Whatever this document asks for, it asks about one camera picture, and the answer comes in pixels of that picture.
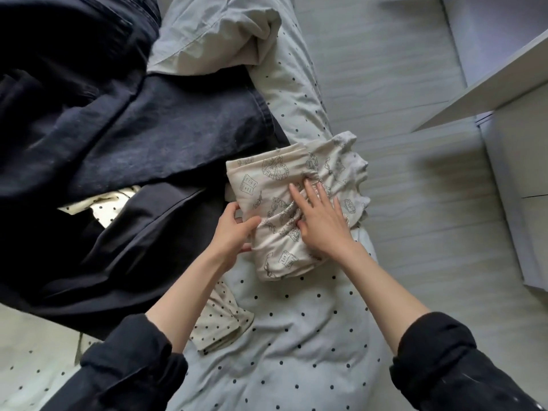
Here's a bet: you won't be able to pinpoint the person's right hand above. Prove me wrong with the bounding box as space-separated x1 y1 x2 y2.
288 178 356 262

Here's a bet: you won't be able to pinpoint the person's left hand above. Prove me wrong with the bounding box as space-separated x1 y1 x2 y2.
208 201 264 275

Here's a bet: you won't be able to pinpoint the cream printed pyjama trousers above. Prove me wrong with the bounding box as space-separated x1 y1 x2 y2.
224 131 371 281

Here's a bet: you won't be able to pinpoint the cream polka dot pants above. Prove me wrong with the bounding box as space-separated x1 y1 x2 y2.
58 186 256 354

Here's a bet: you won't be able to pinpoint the black soft trousers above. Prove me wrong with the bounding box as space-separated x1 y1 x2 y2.
0 179 236 339

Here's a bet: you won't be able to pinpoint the dark navy jeans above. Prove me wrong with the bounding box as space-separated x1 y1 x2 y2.
64 66 291 202

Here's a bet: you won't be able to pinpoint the white polka dot pants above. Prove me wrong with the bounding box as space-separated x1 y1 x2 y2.
147 0 284 78

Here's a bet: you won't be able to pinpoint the light grey wardrobe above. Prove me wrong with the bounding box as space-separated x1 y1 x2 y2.
413 0 548 292

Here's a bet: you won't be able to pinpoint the white dotted bed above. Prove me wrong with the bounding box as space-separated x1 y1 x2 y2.
0 0 404 411

